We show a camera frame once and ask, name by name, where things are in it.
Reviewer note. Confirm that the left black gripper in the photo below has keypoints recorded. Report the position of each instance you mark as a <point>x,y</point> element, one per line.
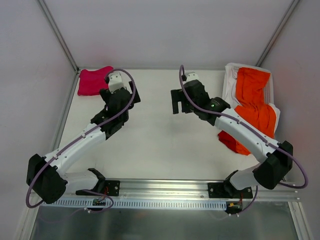
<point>119,96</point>

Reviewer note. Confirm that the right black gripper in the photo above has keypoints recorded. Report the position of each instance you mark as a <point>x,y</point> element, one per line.
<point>185,100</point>

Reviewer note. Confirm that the magenta t shirt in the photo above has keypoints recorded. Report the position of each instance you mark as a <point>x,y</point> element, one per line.
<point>92,81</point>

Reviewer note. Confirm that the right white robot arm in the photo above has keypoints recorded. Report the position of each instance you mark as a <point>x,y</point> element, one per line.
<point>272,156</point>

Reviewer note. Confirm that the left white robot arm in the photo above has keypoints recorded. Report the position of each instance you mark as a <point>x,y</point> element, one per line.
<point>48,175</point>

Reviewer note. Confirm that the white laundry basket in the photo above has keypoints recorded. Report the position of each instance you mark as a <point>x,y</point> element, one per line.
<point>267,87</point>

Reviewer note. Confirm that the white t shirt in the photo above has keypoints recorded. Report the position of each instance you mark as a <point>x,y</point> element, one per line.
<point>230,82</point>

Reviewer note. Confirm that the orange t shirt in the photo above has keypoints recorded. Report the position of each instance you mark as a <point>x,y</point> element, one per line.
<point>245,93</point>

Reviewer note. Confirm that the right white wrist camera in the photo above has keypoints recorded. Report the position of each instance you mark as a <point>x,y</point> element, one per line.
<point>191,76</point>

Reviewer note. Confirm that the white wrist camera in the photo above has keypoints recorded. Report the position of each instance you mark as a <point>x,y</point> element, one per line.
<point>191,76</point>
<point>115,82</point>

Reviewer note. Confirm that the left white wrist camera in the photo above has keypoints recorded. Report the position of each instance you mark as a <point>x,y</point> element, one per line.
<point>115,82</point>

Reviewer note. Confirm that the aluminium mounting rail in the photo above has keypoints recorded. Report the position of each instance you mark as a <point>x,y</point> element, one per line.
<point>161,189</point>

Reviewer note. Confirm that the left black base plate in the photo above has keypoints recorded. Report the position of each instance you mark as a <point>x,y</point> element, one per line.
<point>110,187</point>

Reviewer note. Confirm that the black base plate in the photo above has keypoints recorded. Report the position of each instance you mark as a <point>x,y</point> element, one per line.
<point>217,190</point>
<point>110,187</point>

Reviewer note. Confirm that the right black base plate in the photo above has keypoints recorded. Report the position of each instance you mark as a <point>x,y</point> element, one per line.
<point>217,190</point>

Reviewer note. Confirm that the white slotted cable duct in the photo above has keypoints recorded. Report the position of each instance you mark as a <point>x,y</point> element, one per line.
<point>125,203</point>

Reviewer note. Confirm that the left aluminium frame post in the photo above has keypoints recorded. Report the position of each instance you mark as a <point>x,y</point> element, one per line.
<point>57,33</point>

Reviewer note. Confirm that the aluminium frame post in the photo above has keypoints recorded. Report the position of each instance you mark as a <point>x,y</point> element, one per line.
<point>277,31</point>
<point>57,33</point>

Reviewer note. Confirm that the right aluminium frame post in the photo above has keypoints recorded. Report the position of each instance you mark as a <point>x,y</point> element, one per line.
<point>277,31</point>

